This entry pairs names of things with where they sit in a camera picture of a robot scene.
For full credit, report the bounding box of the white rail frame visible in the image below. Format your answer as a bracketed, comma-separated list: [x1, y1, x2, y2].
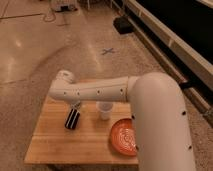
[109, 0, 213, 121]

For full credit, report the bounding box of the wooden folding table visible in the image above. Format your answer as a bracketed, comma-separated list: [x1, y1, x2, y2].
[23, 78, 140, 171]

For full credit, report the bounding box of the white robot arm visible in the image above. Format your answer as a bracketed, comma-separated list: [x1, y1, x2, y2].
[49, 70, 196, 171]

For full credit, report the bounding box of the orange patterned plate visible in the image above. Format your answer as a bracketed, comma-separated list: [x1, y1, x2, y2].
[109, 118, 136, 156]

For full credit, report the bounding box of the grey equipment on floor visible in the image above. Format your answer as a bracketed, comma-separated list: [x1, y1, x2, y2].
[50, 0, 77, 12]

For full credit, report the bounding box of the black box on floor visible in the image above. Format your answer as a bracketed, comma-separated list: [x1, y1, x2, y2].
[113, 17, 133, 34]

